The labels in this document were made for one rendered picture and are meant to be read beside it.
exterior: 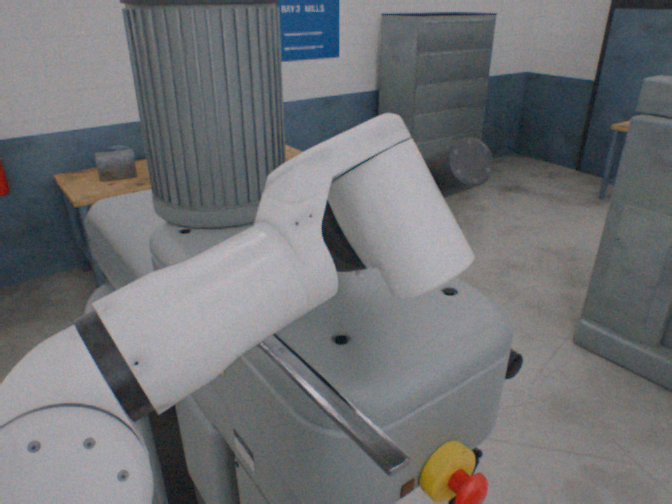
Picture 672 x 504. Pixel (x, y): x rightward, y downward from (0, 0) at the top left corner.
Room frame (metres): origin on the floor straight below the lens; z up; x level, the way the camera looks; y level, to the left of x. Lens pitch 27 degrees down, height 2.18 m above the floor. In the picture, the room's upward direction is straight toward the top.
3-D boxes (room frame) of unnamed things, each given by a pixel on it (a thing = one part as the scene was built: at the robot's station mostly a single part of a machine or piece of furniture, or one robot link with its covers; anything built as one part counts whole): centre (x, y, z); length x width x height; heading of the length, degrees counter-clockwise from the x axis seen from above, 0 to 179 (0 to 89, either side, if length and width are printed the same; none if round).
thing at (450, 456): (0.35, -0.11, 1.76); 0.06 x 0.02 x 0.06; 126
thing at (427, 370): (0.55, 0.04, 1.81); 0.47 x 0.26 x 0.16; 36
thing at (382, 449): (0.34, 0.03, 1.89); 0.24 x 0.04 x 0.01; 37
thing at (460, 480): (0.33, -0.12, 1.76); 0.04 x 0.03 x 0.04; 126
